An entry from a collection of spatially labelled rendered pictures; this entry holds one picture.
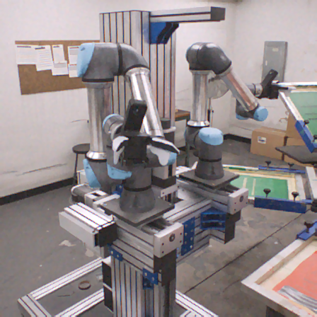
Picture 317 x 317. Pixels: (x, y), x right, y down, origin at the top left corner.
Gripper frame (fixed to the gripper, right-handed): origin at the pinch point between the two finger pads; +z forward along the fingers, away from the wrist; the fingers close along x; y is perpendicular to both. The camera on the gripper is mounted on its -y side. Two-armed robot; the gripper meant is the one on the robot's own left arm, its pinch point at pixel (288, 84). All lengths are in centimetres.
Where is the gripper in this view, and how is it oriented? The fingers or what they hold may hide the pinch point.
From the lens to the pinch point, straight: 214.6
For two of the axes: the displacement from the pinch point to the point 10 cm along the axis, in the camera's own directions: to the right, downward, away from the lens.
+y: -0.5, 9.0, 4.3
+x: 3.6, 4.2, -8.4
